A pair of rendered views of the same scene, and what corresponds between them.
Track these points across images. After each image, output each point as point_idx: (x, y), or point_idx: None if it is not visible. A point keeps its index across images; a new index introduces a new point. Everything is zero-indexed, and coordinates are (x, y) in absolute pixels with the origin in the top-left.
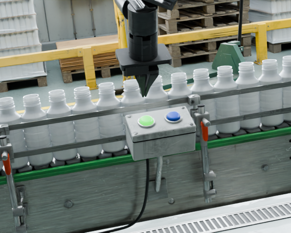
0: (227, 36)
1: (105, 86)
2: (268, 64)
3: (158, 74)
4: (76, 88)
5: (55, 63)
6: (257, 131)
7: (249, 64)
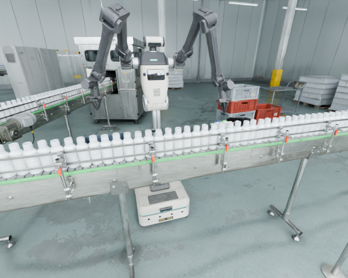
0: None
1: (245, 120)
2: (187, 126)
3: (219, 104)
4: (256, 120)
5: None
6: None
7: (195, 127)
